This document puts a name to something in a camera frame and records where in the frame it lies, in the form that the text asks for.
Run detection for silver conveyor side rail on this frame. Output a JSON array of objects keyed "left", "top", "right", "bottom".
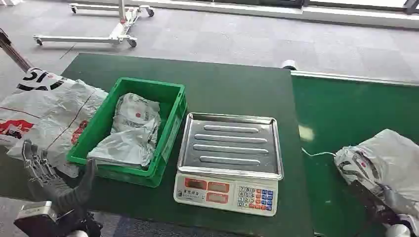
[{"left": 291, "top": 69, "right": 419, "bottom": 87}]

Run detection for grey parcel bag black print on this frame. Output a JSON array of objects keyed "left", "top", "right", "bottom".
[{"left": 334, "top": 128, "right": 419, "bottom": 220}]

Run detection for green plastic crate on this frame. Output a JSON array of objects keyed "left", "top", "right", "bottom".
[{"left": 66, "top": 77, "right": 188, "bottom": 189}]

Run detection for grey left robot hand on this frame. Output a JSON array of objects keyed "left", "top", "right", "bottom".
[{"left": 21, "top": 139, "right": 99, "bottom": 216}]

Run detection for white wheeled stand frame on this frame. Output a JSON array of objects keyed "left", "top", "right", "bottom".
[{"left": 33, "top": 0, "right": 155, "bottom": 48}]

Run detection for white window sill ledge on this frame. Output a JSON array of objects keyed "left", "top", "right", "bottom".
[{"left": 70, "top": 0, "right": 419, "bottom": 30}]

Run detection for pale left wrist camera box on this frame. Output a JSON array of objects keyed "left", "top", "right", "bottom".
[{"left": 13, "top": 200, "right": 62, "bottom": 237}]

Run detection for grey printed parcel bag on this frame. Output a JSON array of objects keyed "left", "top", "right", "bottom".
[{"left": 110, "top": 93, "right": 162, "bottom": 148}]

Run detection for dark metal pole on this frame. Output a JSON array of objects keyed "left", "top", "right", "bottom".
[{"left": 0, "top": 28, "right": 34, "bottom": 73}]

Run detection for thin white cable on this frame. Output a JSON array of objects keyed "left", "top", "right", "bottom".
[{"left": 300, "top": 148, "right": 337, "bottom": 158}]

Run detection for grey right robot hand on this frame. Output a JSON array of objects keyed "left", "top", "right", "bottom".
[{"left": 352, "top": 179, "right": 411, "bottom": 227}]

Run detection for large white woven sack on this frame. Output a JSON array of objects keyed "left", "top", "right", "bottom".
[{"left": 0, "top": 68, "right": 109, "bottom": 178}]

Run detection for green conveyor belt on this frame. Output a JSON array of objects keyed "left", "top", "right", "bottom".
[{"left": 291, "top": 75, "right": 419, "bottom": 237}]

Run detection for white electronic weighing scale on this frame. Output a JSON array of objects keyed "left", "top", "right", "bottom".
[{"left": 173, "top": 112, "right": 285, "bottom": 217}]

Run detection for plain grey parcel bag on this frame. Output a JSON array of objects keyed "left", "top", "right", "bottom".
[{"left": 87, "top": 125, "right": 157, "bottom": 169}]

